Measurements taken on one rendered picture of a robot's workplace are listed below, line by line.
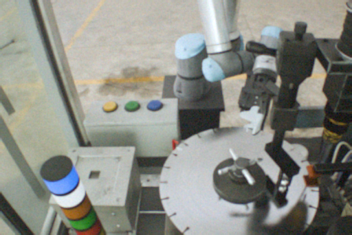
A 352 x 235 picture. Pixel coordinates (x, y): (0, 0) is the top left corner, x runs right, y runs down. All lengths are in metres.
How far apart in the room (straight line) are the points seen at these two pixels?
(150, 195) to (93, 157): 0.20
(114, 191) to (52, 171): 0.30
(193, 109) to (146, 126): 0.31
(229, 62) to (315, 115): 0.30
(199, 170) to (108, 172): 0.23
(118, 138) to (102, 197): 0.27
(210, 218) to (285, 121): 0.22
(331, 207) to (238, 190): 0.21
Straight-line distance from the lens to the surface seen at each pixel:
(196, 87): 1.13
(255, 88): 0.82
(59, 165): 0.41
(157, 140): 0.89
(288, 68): 0.46
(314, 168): 0.64
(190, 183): 0.61
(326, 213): 0.67
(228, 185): 0.59
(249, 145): 0.69
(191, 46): 1.05
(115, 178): 0.71
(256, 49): 0.50
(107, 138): 0.91
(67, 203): 0.43
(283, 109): 0.51
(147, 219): 0.80
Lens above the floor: 1.43
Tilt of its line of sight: 40 degrees down
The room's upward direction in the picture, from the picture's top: 3 degrees counter-clockwise
